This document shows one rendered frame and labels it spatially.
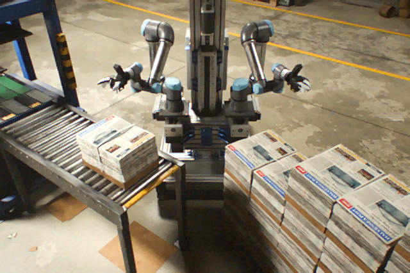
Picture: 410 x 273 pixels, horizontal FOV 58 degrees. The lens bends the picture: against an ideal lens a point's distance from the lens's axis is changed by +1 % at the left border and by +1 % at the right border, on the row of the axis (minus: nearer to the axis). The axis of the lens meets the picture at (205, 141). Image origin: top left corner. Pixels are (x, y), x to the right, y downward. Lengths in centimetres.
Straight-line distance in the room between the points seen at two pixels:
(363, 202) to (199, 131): 145
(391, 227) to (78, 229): 225
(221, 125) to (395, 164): 188
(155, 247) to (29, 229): 102
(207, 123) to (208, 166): 52
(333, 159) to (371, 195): 28
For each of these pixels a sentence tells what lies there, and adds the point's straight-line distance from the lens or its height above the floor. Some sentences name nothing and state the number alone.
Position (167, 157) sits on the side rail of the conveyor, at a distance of 235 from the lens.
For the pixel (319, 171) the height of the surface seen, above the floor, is 107.
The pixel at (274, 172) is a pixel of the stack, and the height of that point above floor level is 83.
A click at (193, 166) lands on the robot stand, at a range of 318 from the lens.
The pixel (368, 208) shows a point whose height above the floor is 107.
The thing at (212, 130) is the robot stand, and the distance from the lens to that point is 284.
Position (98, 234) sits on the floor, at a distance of 305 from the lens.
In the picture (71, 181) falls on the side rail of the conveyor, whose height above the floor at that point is 80.
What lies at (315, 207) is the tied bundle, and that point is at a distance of 191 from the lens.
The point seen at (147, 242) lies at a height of 0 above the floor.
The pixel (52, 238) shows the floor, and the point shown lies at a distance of 313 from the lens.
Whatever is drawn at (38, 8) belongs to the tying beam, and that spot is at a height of 148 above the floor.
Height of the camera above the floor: 228
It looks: 37 degrees down
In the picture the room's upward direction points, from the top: straight up
